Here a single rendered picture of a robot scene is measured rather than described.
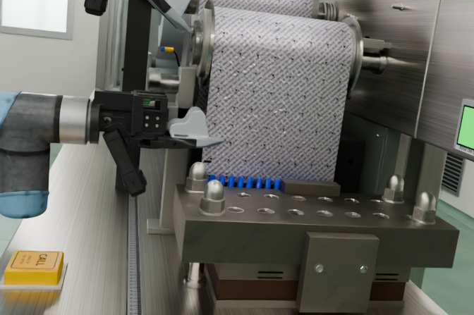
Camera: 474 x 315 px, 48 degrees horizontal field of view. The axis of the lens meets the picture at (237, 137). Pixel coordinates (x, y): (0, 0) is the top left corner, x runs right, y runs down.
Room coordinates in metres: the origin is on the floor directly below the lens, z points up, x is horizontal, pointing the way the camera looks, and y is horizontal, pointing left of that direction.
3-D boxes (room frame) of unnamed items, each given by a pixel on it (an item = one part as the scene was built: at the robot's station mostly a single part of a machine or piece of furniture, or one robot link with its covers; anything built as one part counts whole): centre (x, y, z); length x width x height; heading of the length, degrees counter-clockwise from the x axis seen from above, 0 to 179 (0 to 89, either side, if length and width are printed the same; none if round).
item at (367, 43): (0.98, -0.22, 1.28); 0.06 x 0.05 x 0.02; 102
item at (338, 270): (0.68, -0.16, 0.96); 0.10 x 0.03 x 0.11; 102
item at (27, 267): (0.71, 0.27, 0.91); 0.07 x 0.07 x 0.02; 12
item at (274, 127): (0.88, -0.06, 1.12); 0.23 x 0.01 x 0.18; 102
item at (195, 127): (0.83, 0.06, 1.12); 0.09 x 0.03 x 0.06; 101
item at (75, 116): (0.81, 0.25, 1.11); 0.08 x 0.05 x 0.08; 12
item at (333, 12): (1.22, -0.16, 1.33); 0.07 x 0.07 x 0.07; 12
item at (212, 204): (0.69, 0.02, 1.05); 0.04 x 0.04 x 0.04
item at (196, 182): (0.78, 0.05, 1.05); 0.04 x 0.04 x 0.04
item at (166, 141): (0.82, 0.11, 1.09); 0.09 x 0.05 x 0.02; 101
